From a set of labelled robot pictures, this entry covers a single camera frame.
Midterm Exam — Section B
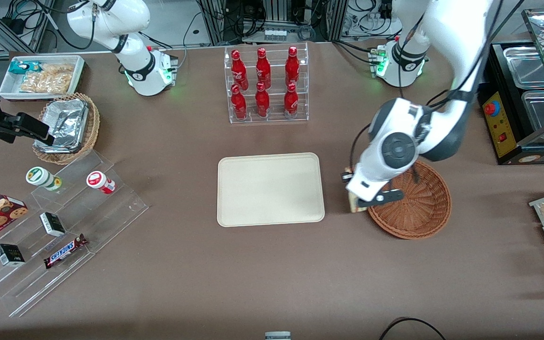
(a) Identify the triangular sandwich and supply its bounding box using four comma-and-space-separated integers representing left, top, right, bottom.
345, 165, 368, 213

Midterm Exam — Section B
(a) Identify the green lid white cup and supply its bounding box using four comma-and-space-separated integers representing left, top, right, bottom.
25, 167, 63, 192

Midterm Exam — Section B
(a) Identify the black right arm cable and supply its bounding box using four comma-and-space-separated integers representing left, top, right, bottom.
41, 0, 96, 51

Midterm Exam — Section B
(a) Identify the cream rectangular tray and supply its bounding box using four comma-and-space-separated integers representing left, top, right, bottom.
217, 152, 325, 228

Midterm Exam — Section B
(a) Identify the clear acrylic bottle rack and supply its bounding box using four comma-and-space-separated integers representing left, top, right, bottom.
224, 42, 309, 124

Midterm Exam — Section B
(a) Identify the clear acrylic stepped shelf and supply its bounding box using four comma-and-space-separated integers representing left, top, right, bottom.
0, 150, 149, 318

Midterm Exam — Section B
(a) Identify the red cola bottle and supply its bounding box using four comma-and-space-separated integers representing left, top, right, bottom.
230, 84, 248, 120
255, 82, 271, 118
285, 46, 301, 87
231, 50, 249, 91
283, 83, 299, 119
255, 48, 272, 89

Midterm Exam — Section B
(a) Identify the light tan wicker basket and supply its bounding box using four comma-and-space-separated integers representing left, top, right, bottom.
33, 93, 101, 165

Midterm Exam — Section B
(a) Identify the white rectangular bin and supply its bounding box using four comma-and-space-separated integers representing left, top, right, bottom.
0, 55, 86, 102

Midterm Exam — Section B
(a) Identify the round brown wicker basket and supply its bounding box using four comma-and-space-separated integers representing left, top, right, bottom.
366, 160, 452, 240

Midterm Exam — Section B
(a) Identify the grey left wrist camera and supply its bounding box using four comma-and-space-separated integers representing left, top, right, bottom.
358, 189, 404, 208

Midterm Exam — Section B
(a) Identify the red lid white cup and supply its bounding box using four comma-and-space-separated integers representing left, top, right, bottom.
86, 171, 117, 195

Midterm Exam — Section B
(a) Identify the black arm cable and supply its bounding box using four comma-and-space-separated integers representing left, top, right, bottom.
449, 0, 527, 102
41, 0, 96, 51

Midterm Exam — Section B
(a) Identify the clear bag of crackers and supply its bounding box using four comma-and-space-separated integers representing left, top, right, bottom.
19, 64, 75, 94

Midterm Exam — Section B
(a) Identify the small black box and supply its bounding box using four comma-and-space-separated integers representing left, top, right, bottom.
0, 244, 26, 267
40, 212, 66, 237

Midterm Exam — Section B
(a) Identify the black food warmer yellow panel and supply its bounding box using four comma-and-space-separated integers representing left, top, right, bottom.
477, 7, 544, 166

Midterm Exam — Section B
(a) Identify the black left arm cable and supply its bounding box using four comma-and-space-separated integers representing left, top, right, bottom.
449, 0, 527, 102

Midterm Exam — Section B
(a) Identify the aluminium foil container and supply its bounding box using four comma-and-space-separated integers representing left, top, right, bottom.
34, 98, 89, 154

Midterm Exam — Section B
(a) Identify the Snickers chocolate bar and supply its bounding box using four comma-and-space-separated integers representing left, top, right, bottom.
44, 234, 88, 269

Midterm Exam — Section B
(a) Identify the aluminium frame post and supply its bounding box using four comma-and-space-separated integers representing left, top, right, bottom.
197, 0, 228, 46

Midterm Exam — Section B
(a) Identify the black cable loop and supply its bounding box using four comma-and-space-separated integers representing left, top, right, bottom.
378, 317, 447, 340

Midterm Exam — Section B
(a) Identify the teal snack packet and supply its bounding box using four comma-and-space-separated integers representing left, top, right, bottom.
8, 61, 42, 76

